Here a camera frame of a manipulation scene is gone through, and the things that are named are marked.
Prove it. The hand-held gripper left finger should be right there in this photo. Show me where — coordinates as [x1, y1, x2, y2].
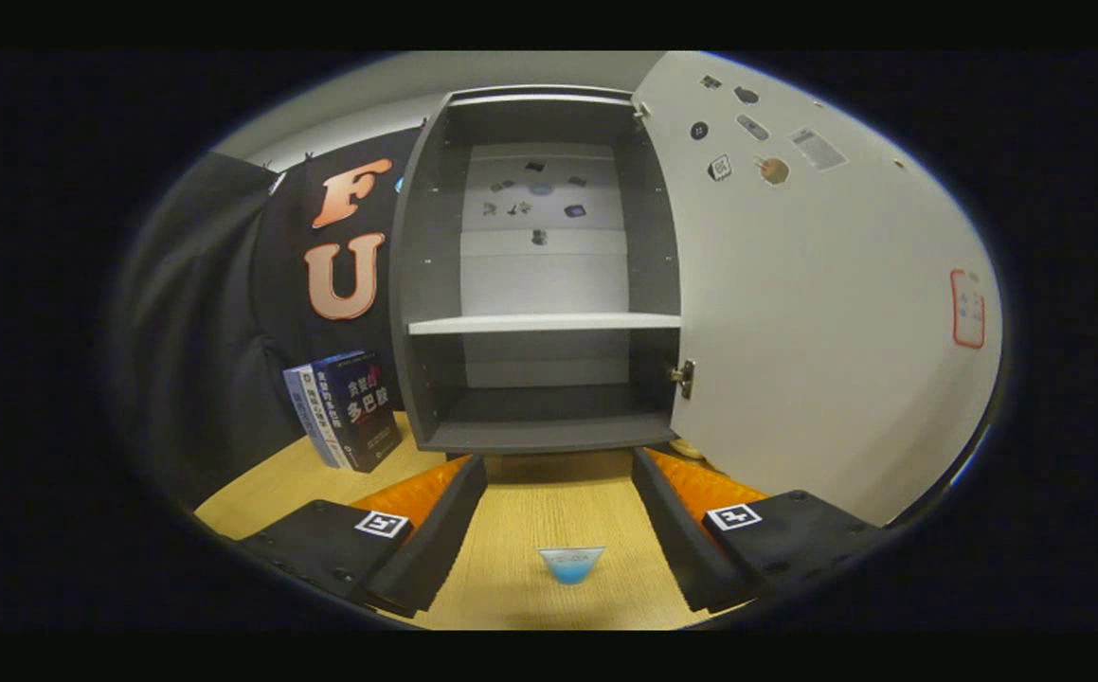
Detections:
[226, 455, 489, 619]

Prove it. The white spine book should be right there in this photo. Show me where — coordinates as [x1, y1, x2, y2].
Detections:
[297, 363, 352, 471]

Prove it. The light blue book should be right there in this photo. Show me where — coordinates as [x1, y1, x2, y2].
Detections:
[283, 368, 341, 469]

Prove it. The light grey cabinet door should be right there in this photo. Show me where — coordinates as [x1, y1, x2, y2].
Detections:
[631, 52, 1004, 527]

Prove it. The black backdrop cloth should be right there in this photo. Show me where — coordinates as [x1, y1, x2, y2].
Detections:
[117, 126, 426, 512]

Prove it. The grey cabinet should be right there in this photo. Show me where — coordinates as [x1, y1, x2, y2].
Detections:
[387, 85, 684, 454]

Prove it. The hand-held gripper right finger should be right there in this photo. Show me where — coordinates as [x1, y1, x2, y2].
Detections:
[631, 447, 891, 614]

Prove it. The blue and white tube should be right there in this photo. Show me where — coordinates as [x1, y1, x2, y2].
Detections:
[537, 546, 606, 585]

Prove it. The white cabinet shelf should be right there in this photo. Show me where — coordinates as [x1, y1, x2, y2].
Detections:
[407, 313, 682, 336]

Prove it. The dark blue book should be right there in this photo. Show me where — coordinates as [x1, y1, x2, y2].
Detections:
[312, 350, 405, 473]

